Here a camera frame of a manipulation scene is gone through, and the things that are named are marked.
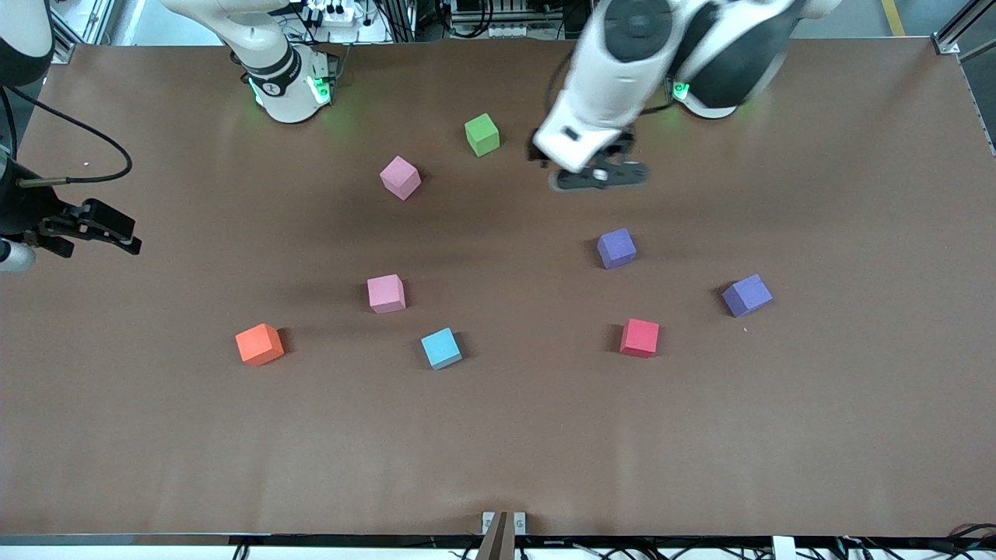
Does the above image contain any purple foam block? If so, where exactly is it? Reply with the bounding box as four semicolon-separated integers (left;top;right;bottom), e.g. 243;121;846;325
721;274;774;318
597;228;637;270

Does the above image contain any metal table edge bracket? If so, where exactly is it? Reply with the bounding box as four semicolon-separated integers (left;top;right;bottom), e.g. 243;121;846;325
482;511;527;536

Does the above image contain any orange foam block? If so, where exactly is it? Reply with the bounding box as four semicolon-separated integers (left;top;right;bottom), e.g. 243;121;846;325
235;323;286;367

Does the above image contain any green foam block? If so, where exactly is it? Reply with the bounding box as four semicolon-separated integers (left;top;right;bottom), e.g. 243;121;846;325
465;113;501;158

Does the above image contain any aluminium frame profile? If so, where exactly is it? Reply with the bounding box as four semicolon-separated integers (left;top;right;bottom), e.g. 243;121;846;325
48;0;117;65
934;0;996;57

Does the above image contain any light blue foam block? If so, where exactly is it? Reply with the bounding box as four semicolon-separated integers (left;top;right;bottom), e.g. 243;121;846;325
421;327;463;371

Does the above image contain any red foam block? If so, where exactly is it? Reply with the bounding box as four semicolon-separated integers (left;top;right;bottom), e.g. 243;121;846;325
620;318;661;359

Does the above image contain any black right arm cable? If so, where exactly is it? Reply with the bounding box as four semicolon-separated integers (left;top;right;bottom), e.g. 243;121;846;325
0;84;133;189

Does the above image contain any pink foam block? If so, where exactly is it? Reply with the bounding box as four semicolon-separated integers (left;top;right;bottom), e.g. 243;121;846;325
380;156;423;201
367;274;407;315

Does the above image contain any white power strip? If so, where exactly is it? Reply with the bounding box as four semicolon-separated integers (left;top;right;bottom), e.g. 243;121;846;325
306;0;366;24
455;22;539;38

